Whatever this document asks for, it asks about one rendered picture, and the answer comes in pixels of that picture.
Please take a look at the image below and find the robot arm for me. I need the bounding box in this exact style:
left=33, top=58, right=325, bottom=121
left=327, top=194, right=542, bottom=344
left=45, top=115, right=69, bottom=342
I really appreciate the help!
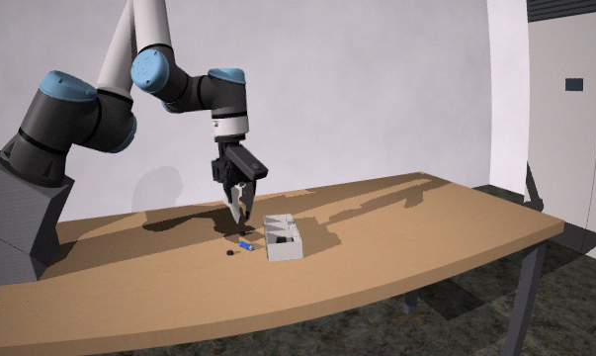
left=0, top=0, right=249, bottom=188

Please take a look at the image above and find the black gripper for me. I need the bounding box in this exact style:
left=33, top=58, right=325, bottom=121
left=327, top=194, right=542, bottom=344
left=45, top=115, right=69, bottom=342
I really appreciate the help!
left=212, top=134, right=257, bottom=223

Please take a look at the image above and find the blue battery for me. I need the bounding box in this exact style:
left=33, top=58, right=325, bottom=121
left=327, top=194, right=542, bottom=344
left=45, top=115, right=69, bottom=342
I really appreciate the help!
left=239, top=241, right=254, bottom=251

